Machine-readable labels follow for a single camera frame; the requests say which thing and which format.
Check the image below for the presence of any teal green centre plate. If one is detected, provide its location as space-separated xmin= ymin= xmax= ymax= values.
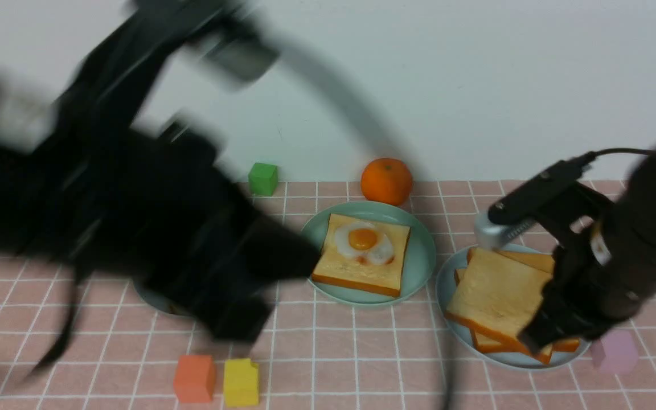
xmin=300 ymin=202 xmax=437 ymax=308

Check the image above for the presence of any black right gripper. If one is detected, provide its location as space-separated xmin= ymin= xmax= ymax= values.
xmin=518 ymin=184 xmax=656 ymax=355

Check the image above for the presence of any green cube block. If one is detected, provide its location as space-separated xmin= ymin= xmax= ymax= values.
xmin=248 ymin=162 xmax=279 ymax=196

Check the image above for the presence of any light blue bread plate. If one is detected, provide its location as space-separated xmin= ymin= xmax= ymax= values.
xmin=434 ymin=245 xmax=591 ymax=372

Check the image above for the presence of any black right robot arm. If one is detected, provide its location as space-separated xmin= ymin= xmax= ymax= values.
xmin=518 ymin=150 xmax=656 ymax=353

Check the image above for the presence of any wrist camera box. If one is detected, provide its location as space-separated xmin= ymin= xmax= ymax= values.
xmin=474 ymin=155 xmax=611 ymax=250
xmin=190 ymin=25 xmax=280 ymax=87

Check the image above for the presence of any yellow block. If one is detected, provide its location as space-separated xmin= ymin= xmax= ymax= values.
xmin=222 ymin=358 xmax=260 ymax=408

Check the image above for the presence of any pink block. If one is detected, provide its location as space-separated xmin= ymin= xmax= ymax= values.
xmin=589 ymin=329 xmax=640 ymax=375

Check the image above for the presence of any toast slice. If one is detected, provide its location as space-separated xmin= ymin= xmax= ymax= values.
xmin=311 ymin=214 xmax=409 ymax=297
xmin=444 ymin=247 xmax=554 ymax=365
xmin=445 ymin=267 xmax=551 ymax=355
xmin=466 ymin=247 xmax=555 ymax=275

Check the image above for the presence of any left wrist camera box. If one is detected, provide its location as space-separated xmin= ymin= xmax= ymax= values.
xmin=190 ymin=25 xmax=280 ymax=87

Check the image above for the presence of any fried egg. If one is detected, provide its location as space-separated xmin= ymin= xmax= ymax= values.
xmin=333 ymin=222 xmax=395 ymax=267

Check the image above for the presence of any grey plate with eggs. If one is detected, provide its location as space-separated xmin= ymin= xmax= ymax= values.
xmin=131 ymin=278 xmax=192 ymax=317

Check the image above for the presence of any orange block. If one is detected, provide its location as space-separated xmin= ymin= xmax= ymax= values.
xmin=173 ymin=355 xmax=216 ymax=403

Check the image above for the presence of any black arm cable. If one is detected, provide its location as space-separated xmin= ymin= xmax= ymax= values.
xmin=271 ymin=40 xmax=460 ymax=410

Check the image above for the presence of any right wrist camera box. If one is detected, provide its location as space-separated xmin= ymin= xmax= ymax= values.
xmin=474 ymin=155 xmax=611 ymax=250

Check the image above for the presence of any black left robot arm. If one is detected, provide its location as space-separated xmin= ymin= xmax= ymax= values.
xmin=0 ymin=1 xmax=321 ymax=343

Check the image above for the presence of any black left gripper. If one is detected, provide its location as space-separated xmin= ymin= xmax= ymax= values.
xmin=79 ymin=132 xmax=320 ymax=342

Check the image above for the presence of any orange mandarin fruit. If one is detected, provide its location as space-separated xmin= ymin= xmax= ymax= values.
xmin=359 ymin=158 xmax=414 ymax=207

